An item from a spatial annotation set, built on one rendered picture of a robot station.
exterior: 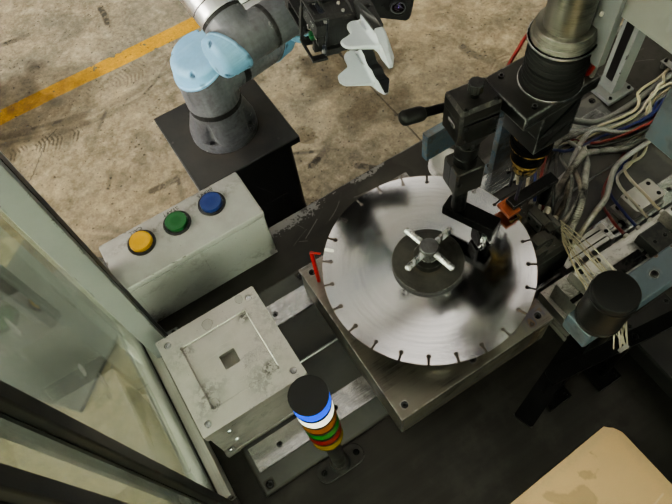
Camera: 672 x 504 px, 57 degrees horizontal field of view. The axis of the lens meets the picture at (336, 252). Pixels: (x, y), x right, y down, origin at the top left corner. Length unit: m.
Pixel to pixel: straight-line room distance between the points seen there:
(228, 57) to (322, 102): 1.47
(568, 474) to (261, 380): 0.51
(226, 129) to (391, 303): 0.60
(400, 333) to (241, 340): 0.26
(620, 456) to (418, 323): 0.40
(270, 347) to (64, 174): 1.71
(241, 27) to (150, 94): 1.68
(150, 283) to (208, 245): 0.12
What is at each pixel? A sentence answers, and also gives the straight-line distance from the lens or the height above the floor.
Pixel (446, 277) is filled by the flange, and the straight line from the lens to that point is 0.95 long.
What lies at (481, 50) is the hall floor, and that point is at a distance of 2.64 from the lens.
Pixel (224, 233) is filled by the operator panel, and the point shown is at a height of 0.90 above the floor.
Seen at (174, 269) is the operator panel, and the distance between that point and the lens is 1.12.
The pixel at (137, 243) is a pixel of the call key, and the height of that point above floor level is 0.91.
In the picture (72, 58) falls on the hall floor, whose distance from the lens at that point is 2.99.
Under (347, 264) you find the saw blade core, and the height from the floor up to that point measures 0.95.
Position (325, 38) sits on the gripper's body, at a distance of 0.88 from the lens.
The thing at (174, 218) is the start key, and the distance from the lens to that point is 1.13.
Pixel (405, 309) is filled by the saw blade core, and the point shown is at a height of 0.95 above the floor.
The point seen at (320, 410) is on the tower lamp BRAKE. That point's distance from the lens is 0.68.
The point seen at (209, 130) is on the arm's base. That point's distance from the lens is 1.37.
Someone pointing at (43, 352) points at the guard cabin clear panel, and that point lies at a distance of 0.65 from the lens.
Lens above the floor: 1.81
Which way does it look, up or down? 61 degrees down
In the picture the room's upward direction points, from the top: 11 degrees counter-clockwise
